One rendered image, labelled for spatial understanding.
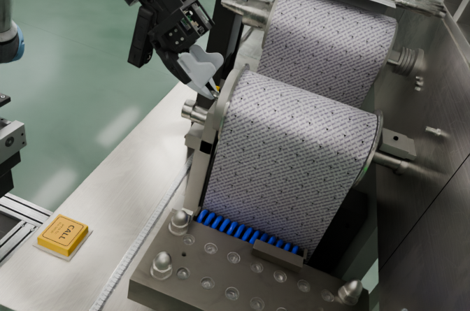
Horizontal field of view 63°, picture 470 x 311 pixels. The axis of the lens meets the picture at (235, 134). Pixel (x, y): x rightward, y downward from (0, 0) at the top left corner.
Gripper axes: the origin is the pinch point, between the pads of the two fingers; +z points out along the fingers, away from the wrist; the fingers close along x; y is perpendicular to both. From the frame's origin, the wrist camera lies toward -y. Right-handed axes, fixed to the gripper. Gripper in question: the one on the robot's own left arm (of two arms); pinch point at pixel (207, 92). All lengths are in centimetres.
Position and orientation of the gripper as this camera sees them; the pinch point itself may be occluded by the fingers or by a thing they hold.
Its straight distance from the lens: 68.8
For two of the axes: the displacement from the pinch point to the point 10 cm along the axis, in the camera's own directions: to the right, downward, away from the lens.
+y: 7.7, -3.8, -5.1
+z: 5.7, 7.6, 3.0
